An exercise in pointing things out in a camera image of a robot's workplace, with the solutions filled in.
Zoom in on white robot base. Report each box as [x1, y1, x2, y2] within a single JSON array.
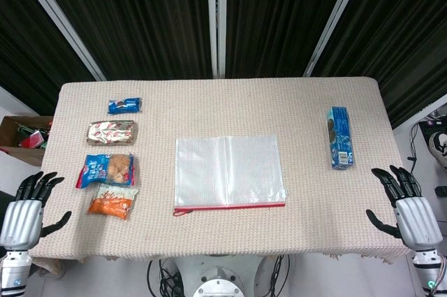
[[174, 254, 270, 297]]

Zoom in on black white sneaker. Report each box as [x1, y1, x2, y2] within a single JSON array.
[[428, 131, 447, 168]]

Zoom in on black floor cables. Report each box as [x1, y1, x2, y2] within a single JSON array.
[[146, 256, 185, 297]]

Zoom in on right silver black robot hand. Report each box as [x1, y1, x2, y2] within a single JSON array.
[[365, 165, 444, 251]]

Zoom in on white frame post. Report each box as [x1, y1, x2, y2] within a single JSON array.
[[302, 0, 369, 78], [205, 0, 228, 79], [13, 0, 106, 81]]

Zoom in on multicoloured wrist wire bundle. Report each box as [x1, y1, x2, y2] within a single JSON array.
[[432, 253, 447, 293]]

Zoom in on blue biscuit bag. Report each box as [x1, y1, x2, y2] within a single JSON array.
[[75, 152, 135, 189]]

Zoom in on silver red-print snack pack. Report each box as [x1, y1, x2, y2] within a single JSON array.
[[86, 119, 137, 146]]

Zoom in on small blue cookie pack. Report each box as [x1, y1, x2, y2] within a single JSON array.
[[107, 97, 143, 115]]

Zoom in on orange white snack bag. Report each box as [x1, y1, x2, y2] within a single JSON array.
[[87, 182, 140, 220]]

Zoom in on brown cardboard box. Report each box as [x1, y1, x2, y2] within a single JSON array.
[[0, 116, 55, 167]]

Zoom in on blue cookie box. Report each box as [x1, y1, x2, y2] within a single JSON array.
[[326, 106, 355, 171]]

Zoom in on beige waffle-weave tablecloth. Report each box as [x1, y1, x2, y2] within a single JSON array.
[[27, 76, 416, 265]]

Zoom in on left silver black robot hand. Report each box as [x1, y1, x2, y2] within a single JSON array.
[[0, 171, 73, 251]]

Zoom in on clear zipper bag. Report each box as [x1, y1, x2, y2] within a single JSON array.
[[173, 134, 289, 217]]

